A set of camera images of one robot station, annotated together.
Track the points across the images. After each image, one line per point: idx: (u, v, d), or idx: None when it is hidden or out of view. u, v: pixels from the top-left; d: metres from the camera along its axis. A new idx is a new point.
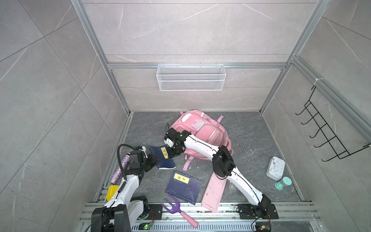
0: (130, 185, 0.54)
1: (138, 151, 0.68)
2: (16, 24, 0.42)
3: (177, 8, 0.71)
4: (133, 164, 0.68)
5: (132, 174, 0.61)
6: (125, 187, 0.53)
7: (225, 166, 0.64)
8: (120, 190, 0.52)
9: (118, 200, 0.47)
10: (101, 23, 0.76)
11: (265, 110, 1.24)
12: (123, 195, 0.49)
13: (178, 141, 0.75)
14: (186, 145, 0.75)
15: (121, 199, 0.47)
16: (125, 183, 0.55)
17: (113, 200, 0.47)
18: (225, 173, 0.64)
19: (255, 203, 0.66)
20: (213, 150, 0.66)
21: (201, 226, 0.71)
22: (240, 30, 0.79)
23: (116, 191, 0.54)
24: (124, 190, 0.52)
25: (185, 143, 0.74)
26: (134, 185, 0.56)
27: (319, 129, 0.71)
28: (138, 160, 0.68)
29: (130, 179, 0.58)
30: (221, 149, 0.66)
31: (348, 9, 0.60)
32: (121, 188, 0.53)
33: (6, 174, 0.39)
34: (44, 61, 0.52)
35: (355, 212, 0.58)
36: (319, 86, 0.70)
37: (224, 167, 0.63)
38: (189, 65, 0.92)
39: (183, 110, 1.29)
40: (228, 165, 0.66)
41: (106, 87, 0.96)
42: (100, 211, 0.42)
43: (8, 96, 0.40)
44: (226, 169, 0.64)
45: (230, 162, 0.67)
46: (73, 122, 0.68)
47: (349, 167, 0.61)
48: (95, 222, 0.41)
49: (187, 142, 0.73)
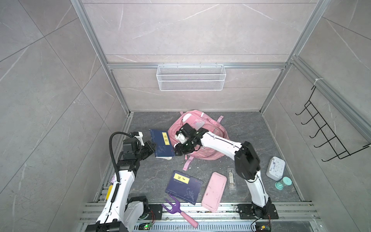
0: (123, 187, 0.49)
1: (133, 139, 0.61)
2: (15, 24, 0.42)
3: (177, 8, 0.71)
4: (126, 154, 0.61)
5: (125, 169, 0.55)
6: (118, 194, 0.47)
7: (251, 168, 0.55)
8: (113, 200, 0.45)
9: (112, 213, 0.42)
10: (101, 23, 0.76)
11: (265, 110, 1.24)
12: (117, 205, 0.44)
13: (194, 139, 0.68)
14: (204, 144, 0.67)
15: (116, 211, 0.43)
16: (118, 187, 0.49)
17: (107, 214, 0.42)
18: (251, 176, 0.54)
19: (262, 204, 0.64)
20: None
21: (201, 226, 0.71)
22: (240, 30, 0.79)
23: (109, 200, 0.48)
24: (117, 198, 0.46)
25: (203, 142, 0.67)
26: (128, 185, 0.50)
27: (319, 129, 0.71)
28: (133, 149, 0.60)
29: (122, 179, 0.51)
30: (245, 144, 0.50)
31: (347, 9, 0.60)
32: (113, 197, 0.46)
33: (6, 174, 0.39)
34: (44, 61, 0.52)
35: (356, 211, 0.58)
36: (319, 86, 0.70)
37: (251, 168, 0.55)
38: (189, 65, 0.93)
39: (183, 110, 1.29)
40: (255, 166, 0.56)
41: (106, 87, 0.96)
42: (94, 227, 0.39)
43: (8, 96, 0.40)
44: (253, 171, 0.55)
45: (256, 161, 0.57)
46: (73, 122, 0.68)
47: (349, 167, 0.61)
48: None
49: (204, 140, 0.65)
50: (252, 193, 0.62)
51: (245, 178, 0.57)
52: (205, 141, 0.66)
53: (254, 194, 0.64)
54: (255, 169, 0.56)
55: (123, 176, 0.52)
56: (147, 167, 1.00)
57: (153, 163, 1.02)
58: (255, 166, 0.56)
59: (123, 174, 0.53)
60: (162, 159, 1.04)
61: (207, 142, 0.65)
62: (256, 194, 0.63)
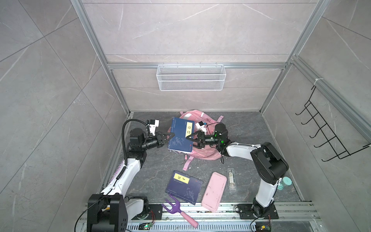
0: (129, 171, 0.52)
1: (139, 133, 0.61)
2: (16, 24, 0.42)
3: (177, 8, 0.71)
4: (134, 145, 0.63)
5: (133, 158, 0.59)
6: (124, 173, 0.51)
7: (278, 171, 0.50)
8: (118, 177, 0.50)
9: (116, 188, 0.45)
10: (101, 23, 0.76)
11: (265, 110, 1.24)
12: (121, 183, 0.47)
13: (222, 151, 0.74)
14: (229, 152, 0.72)
15: (119, 188, 0.45)
16: (125, 170, 0.53)
17: (111, 187, 0.46)
18: (272, 177, 0.50)
19: (265, 205, 0.64)
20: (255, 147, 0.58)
21: (201, 226, 0.71)
22: (240, 31, 0.79)
23: (115, 177, 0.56)
24: (122, 177, 0.49)
25: (229, 152, 0.72)
26: (133, 170, 0.54)
27: (319, 129, 0.71)
28: (139, 142, 0.61)
29: (130, 165, 0.55)
30: (264, 145, 0.56)
31: (347, 9, 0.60)
32: (119, 175, 0.50)
33: (6, 174, 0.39)
34: (44, 61, 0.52)
35: (356, 211, 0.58)
36: (319, 86, 0.70)
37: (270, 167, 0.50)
38: (189, 65, 0.92)
39: (183, 110, 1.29)
40: (278, 168, 0.51)
41: (106, 87, 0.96)
42: (96, 198, 0.42)
43: (8, 96, 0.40)
44: (276, 173, 0.50)
45: (279, 162, 0.52)
46: (73, 122, 0.68)
47: (349, 167, 0.61)
48: (91, 208, 0.41)
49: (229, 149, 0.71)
50: (260, 192, 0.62)
51: (267, 179, 0.53)
52: (229, 150, 0.71)
53: (261, 193, 0.64)
54: (279, 172, 0.50)
55: (131, 163, 0.56)
56: (147, 167, 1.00)
57: (153, 163, 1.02)
58: (281, 169, 0.51)
59: (131, 161, 0.57)
60: (162, 159, 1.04)
61: (231, 151, 0.70)
62: (263, 195, 0.63)
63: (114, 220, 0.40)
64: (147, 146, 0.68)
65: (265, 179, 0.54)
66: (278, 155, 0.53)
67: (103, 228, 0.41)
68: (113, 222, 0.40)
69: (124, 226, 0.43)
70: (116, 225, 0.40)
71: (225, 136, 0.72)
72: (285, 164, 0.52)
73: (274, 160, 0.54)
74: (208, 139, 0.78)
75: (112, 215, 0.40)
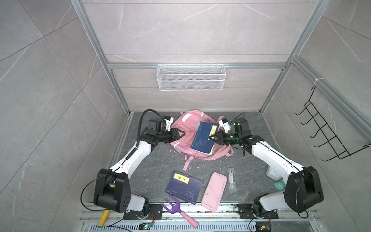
0: (139, 153, 0.54)
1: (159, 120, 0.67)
2: (16, 24, 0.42)
3: (177, 8, 0.71)
4: (149, 131, 0.67)
5: (145, 141, 0.60)
6: (133, 154, 0.53)
7: (309, 202, 0.43)
8: (127, 157, 0.51)
9: (123, 167, 0.47)
10: (101, 23, 0.76)
11: (265, 110, 1.24)
12: (129, 163, 0.49)
13: (245, 145, 0.63)
14: (253, 152, 0.61)
15: (126, 167, 0.47)
16: (135, 151, 0.54)
17: (119, 166, 0.48)
18: (302, 208, 0.43)
19: (266, 208, 0.64)
20: (292, 167, 0.47)
21: (201, 226, 0.71)
22: (240, 31, 0.79)
23: (124, 157, 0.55)
24: (131, 158, 0.51)
25: (252, 151, 0.61)
26: (142, 154, 0.55)
27: (319, 129, 0.71)
28: (156, 128, 0.66)
29: (140, 147, 0.57)
30: (308, 171, 0.46)
31: (348, 8, 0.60)
32: (128, 155, 0.52)
33: (6, 174, 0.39)
34: (44, 61, 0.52)
35: (356, 211, 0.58)
36: (319, 86, 0.70)
37: (305, 199, 0.42)
38: (189, 65, 0.93)
39: (183, 110, 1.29)
40: (311, 200, 0.43)
41: (106, 87, 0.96)
42: (104, 173, 0.44)
43: (9, 95, 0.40)
44: (307, 205, 0.43)
45: (316, 195, 0.44)
46: (73, 122, 0.68)
47: (349, 167, 0.61)
48: (98, 181, 0.43)
49: (255, 149, 0.60)
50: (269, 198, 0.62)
51: (293, 204, 0.46)
52: (256, 150, 0.59)
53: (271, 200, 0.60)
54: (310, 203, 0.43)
55: (142, 145, 0.58)
56: (148, 167, 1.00)
57: (153, 163, 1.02)
58: (314, 200, 0.43)
59: (142, 144, 0.58)
60: (162, 159, 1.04)
61: (258, 152, 0.59)
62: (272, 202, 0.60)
63: (117, 197, 0.42)
64: (162, 137, 0.71)
65: (291, 202, 0.47)
66: (319, 188, 0.44)
67: (107, 201, 0.44)
68: (116, 198, 0.43)
69: (126, 203, 0.46)
70: (118, 202, 0.43)
71: (246, 128, 0.65)
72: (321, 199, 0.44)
73: (310, 189, 0.46)
74: (228, 137, 0.73)
75: (116, 193, 0.42)
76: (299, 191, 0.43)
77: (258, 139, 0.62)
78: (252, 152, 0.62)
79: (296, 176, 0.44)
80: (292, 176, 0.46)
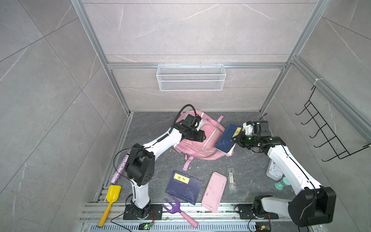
0: (168, 140, 0.57)
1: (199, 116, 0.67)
2: (16, 24, 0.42)
3: (177, 8, 0.71)
4: (185, 122, 0.70)
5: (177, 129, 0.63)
6: (164, 138, 0.57)
7: (314, 221, 0.41)
8: (159, 139, 0.56)
9: (153, 148, 0.52)
10: (101, 23, 0.76)
11: (265, 110, 1.24)
12: (159, 145, 0.54)
13: (262, 144, 0.60)
14: (269, 154, 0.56)
15: (156, 149, 0.52)
16: (166, 136, 0.58)
17: (151, 145, 0.53)
18: (304, 224, 0.42)
19: (265, 208, 0.64)
20: (308, 182, 0.43)
21: (201, 226, 0.71)
22: (240, 31, 0.79)
23: (157, 138, 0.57)
24: (162, 141, 0.55)
25: (269, 152, 0.58)
26: (172, 141, 0.59)
27: (319, 129, 0.71)
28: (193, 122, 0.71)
29: (172, 134, 0.60)
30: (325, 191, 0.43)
31: (348, 8, 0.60)
32: (161, 138, 0.56)
33: (6, 174, 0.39)
34: (44, 61, 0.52)
35: (356, 212, 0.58)
36: (319, 86, 0.70)
37: (310, 216, 0.41)
38: (189, 65, 0.93)
39: (183, 110, 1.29)
40: (318, 220, 0.41)
41: (106, 87, 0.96)
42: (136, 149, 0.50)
43: (9, 96, 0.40)
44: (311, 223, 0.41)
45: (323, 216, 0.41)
46: (73, 122, 0.68)
47: (349, 167, 0.61)
48: (132, 152, 0.50)
49: (273, 150, 0.56)
50: (271, 201, 0.61)
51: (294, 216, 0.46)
52: (273, 152, 0.56)
53: (273, 204, 0.60)
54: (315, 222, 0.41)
55: (174, 133, 0.61)
56: None
57: None
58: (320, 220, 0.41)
59: (174, 131, 0.62)
60: (162, 159, 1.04)
61: (275, 155, 0.55)
62: (274, 205, 0.59)
63: (141, 172, 0.48)
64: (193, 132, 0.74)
65: (292, 212, 0.46)
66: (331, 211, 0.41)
67: (133, 172, 0.50)
68: (141, 172, 0.48)
69: (148, 179, 0.52)
70: (142, 176, 0.48)
71: (265, 128, 0.63)
72: (329, 221, 0.42)
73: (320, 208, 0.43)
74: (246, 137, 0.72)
75: (142, 167, 0.48)
76: (307, 208, 0.40)
77: (278, 141, 0.57)
78: (267, 154, 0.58)
79: (309, 192, 0.41)
80: (304, 190, 0.43)
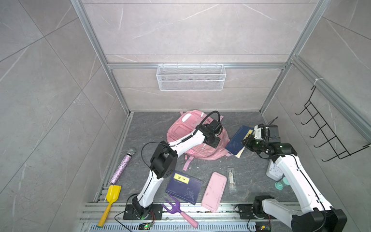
0: (192, 141, 0.60)
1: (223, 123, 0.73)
2: (16, 24, 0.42)
3: (177, 8, 0.71)
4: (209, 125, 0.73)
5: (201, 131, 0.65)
6: (188, 139, 0.60)
7: None
8: (183, 139, 0.59)
9: (177, 148, 0.56)
10: (101, 23, 0.76)
11: (265, 110, 1.24)
12: (182, 145, 0.57)
13: (271, 151, 0.55)
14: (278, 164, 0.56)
15: (179, 149, 0.56)
16: (190, 137, 0.61)
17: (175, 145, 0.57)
18: None
19: (265, 210, 0.65)
20: (318, 202, 0.40)
21: (201, 226, 0.71)
22: (240, 30, 0.79)
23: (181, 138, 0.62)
24: (185, 142, 0.59)
25: (277, 160, 0.54)
26: (195, 142, 0.62)
27: (319, 129, 0.71)
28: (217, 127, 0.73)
29: (195, 135, 0.63)
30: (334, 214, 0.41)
31: (348, 8, 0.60)
32: (185, 139, 0.60)
33: (6, 174, 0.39)
34: (44, 61, 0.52)
35: (356, 212, 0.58)
36: (319, 86, 0.70)
37: None
38: (189, 65, 0.93)
39: (183, 110, 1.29)
40: None
41: (106, 87, 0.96)
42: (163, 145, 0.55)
43: (9, 95, 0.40)
44: None
45: None
46: (73, 122, 0.68)
47: (349, 167, 0.61)
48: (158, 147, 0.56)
49: (282, 159, 0.52)
50: (272, 205, 0.61)
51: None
52: (281, 162, 0.52)
53: (273, 208, 0.60)
54: None
55: (197, 134, 0.63)
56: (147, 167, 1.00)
57: None
58: None
59: (197, 133, 0.64)
60: None
61: (284, 166, 0.51)
62: (274, 210, 0.59)
63: (164, 166, 0.54)
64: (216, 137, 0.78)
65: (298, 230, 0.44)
66: None
67: (156, 165, 0.57)
68: (164, 167, 0.54)
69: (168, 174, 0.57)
70: (164, 171, 0.54)
71: (274, 133, 0.58)
72: None
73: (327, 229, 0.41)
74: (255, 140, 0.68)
75: (165, 163, 0.54)
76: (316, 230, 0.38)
77: (288, 149, 0.53)
78: (275, 162, 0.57)
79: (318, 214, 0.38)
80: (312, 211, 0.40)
